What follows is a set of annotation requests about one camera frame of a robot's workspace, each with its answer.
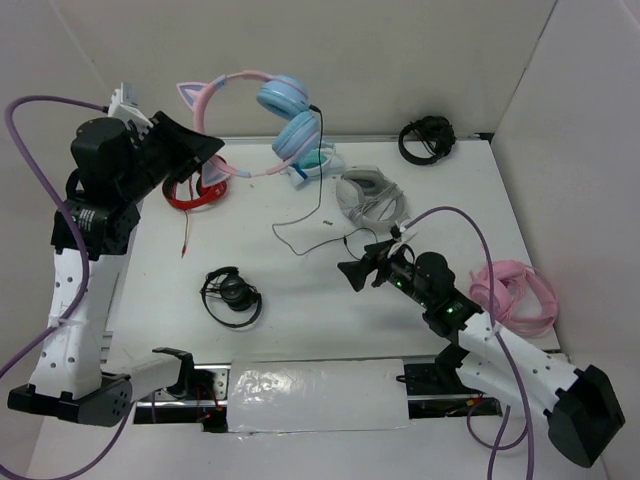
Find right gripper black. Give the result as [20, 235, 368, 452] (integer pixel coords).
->
[337, 238, 432, 308]

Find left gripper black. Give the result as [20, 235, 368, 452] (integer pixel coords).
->
[117, 109, 224, 203]

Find blue pink cat-ear headphones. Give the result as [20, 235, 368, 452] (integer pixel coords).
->
[176, 70, 324, 177]

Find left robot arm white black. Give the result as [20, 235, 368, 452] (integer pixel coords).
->
[7, 112, 224, 427]

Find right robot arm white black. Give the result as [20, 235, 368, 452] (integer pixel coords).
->
[337, 241, 625, 468]

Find red black headphones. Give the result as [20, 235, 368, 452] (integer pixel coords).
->
[161, 168, 230, 257]

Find grey white headphones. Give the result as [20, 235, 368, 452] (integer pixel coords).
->
[336, 166, 408, 231]

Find teal white headphones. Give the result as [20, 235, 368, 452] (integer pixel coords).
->
[281, 142, 346, 189]

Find small black on-ear headphones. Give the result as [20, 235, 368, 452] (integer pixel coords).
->
[199, 266, 263, 330]

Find black headphones far corner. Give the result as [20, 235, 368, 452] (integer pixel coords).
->
[397, 115, 457, 166]

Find white taped cover plate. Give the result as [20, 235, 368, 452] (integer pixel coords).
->
[227, 359, 410, 433]

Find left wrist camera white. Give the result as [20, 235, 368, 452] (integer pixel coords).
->
[107, 82, 151, 128]

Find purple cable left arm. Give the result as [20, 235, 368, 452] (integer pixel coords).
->
[0, 94, 146, 480]

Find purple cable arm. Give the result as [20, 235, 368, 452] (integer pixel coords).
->
[399, 205, 539, 480]
[0, 94, 146, 480]

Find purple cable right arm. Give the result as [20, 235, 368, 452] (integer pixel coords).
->
[399, 205, 539, 480]

